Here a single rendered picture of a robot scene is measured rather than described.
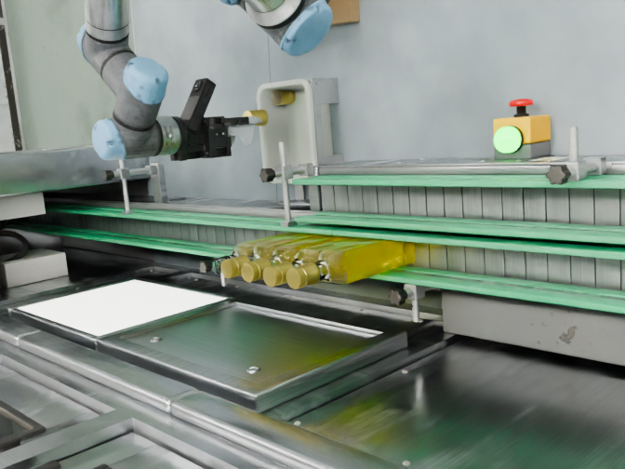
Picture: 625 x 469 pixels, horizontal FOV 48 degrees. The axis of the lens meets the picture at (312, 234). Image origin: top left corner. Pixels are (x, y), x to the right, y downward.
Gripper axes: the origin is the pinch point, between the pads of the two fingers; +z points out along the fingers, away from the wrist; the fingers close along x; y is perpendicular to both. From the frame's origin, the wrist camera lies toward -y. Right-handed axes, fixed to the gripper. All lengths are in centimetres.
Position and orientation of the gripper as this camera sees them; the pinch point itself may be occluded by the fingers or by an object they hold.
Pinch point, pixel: (250, 118)
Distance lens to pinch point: 152.1
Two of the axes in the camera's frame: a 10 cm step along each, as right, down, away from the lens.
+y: 0.6, 9.8, 1.8
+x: 7.0, 0.8, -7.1
